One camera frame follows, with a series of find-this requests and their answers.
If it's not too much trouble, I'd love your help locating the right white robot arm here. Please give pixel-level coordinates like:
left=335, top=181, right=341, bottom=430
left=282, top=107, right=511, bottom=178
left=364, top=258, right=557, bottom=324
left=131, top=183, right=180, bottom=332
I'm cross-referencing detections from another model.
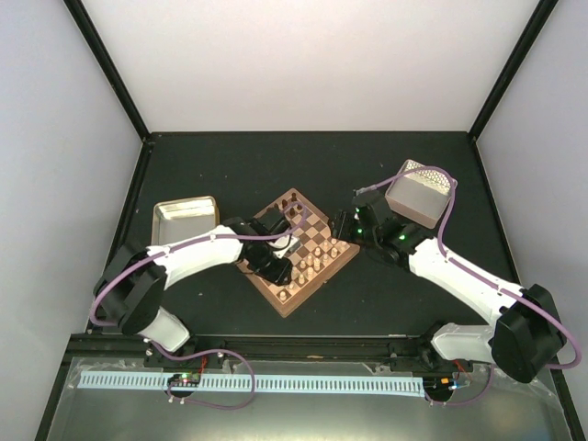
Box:
left=329, top=190, right=569, bottom=383

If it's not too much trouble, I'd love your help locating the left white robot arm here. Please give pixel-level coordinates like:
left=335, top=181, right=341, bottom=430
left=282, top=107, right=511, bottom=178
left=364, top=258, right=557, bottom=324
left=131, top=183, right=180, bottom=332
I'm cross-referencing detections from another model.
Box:
left=90, top=211, right=294, bottom=367

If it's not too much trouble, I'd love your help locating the wooden chess board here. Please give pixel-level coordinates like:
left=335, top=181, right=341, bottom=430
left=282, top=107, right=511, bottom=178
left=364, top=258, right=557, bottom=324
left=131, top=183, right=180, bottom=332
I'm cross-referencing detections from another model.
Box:
left=238, top=188, right=360, bottom=318

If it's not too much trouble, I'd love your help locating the left circuit board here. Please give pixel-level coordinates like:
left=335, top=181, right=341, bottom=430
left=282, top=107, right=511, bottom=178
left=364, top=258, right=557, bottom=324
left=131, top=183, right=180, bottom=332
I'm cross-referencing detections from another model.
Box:
left=167, top=373, right=201, bottom=387

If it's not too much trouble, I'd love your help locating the circuit board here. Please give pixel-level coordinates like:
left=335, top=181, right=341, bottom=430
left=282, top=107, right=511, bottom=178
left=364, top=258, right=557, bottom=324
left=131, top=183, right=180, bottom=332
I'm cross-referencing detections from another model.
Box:
left=167, top=373, right=201, bottom=387
left=423, top=377, right=470, bottom=392

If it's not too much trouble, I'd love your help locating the right circuit board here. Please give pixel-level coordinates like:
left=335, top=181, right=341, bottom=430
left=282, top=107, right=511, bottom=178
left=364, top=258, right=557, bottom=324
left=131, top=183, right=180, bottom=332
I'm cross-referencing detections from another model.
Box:
left=423, top=377, right=470, bottom=392

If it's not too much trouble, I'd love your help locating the pink patterned metal tin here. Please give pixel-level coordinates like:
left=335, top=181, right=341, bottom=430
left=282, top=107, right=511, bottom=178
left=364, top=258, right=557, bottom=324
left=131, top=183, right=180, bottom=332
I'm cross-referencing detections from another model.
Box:
left=385, top=159, right=451, bottom=229

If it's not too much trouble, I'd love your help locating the silver metal tray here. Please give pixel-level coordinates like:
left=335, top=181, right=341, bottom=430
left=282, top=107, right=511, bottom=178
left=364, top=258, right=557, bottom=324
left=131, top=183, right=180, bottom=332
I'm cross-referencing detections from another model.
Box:
left=151, top=196, right=220, bottom=245

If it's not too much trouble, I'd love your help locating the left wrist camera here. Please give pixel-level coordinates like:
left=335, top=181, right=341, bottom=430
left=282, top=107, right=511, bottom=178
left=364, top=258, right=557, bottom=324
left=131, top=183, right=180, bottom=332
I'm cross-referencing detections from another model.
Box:
left=271, top=235, right=300, bottom=258

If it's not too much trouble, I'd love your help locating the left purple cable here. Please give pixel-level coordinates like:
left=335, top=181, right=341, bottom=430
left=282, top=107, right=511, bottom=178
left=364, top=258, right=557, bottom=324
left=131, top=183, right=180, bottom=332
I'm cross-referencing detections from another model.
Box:
left=88, top=201, right=308, bottom=364

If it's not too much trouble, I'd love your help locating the purple cable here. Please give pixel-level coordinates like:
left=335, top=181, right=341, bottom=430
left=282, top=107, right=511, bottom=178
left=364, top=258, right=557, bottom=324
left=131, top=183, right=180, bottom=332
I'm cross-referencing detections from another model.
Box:
left=356, top=165, right=583, bottom=371
left=88, top=201, right=308, bottom=364

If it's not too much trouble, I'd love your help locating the black mounting rail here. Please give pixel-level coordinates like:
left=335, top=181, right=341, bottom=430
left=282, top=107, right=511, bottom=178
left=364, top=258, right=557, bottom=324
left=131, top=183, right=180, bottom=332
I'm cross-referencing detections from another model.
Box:
left=64, top=334, right=473, bottom=374

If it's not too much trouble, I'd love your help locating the light blue slotted cable duct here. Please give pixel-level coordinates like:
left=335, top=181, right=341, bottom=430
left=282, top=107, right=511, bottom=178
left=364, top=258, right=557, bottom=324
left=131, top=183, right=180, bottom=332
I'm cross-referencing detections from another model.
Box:
left=77, top=371, right=424, bottom=398

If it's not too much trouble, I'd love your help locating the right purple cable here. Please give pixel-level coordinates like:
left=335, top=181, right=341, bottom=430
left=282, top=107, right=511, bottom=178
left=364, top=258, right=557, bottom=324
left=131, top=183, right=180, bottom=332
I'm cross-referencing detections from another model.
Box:
left=356, top=165, right=583, bottom=371

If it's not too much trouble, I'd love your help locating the black frame post right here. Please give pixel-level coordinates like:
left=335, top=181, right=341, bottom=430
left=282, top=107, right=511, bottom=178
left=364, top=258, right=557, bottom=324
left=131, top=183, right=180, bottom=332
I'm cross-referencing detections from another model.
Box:
left=468, top=0, right=559, bottom=141

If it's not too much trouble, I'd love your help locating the black frame post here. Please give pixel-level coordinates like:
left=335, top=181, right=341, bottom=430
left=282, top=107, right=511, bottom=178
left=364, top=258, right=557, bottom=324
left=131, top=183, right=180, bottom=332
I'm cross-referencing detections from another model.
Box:
left=63, top=0, right=151, bottom=141
left=468, top=0, right=559, bottom=141

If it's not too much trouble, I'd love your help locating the black frame post left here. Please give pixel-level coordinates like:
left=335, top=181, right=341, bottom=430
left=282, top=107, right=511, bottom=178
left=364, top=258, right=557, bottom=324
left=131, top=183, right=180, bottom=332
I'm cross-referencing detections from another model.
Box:
left=63, top=0, right=151, bottom=141

